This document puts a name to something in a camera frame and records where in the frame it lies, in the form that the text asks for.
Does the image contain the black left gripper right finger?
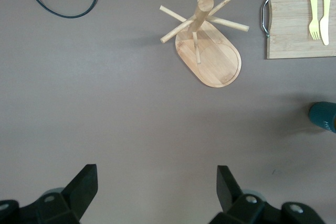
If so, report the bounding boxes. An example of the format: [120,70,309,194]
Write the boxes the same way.
[209,165,283,224]

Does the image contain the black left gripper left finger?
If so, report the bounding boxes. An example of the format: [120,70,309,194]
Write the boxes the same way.
[19,164,98,224]

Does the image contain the dark teal cup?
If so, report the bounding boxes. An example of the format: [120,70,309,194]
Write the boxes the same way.
[308,101,336,134]

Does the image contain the wooden cup rack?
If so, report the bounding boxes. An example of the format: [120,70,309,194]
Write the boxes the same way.
[160,0,250,88]

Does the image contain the wooden cutting board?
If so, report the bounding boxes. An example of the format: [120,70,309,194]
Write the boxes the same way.
[260,0,336,60]

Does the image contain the yellow plastic knife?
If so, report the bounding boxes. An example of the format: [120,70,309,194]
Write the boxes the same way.
[319,0,333,46]

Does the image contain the yellow plastic fork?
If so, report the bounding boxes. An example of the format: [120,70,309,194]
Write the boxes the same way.
[308,0,322,41]

